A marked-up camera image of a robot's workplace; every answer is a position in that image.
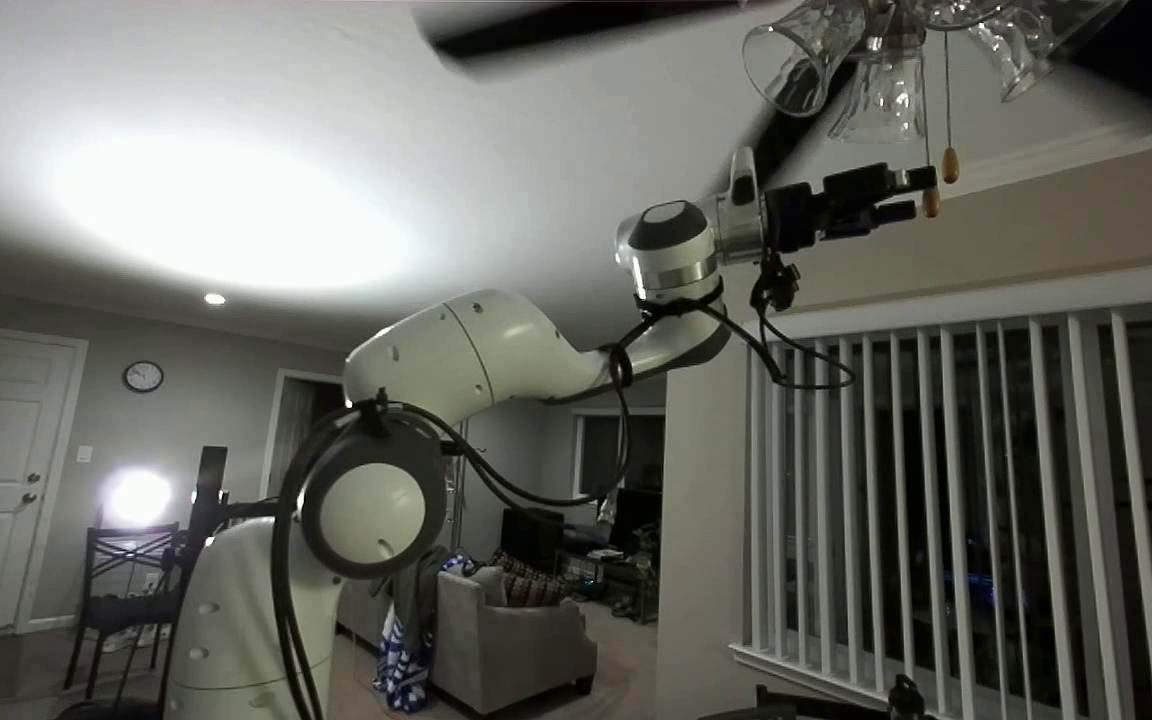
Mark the black chair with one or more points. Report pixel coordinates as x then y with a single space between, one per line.
122 586

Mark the blue patterned gift wrap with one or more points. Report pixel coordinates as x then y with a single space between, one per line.
400 665

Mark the black monitor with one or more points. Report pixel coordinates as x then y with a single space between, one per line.
528 537

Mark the beige armchair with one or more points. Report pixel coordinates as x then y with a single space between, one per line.
511 652

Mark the glowing round lamp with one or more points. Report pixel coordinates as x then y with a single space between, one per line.
136 497

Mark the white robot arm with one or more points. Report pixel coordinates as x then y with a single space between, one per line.
470 347

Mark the white light switch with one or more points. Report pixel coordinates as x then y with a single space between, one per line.
85 452

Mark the round wall clock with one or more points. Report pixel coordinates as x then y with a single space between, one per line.
141 377

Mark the recessed ceiling light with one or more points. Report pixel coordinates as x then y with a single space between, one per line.
215 297

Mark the ceiling fan with light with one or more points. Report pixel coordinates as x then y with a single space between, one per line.
563 25

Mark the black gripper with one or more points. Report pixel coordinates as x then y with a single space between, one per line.
843 205

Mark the clear glass lamp shade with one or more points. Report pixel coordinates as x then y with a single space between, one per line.
898 95
1031 46
799 63

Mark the background window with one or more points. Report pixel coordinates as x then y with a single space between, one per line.
602 458

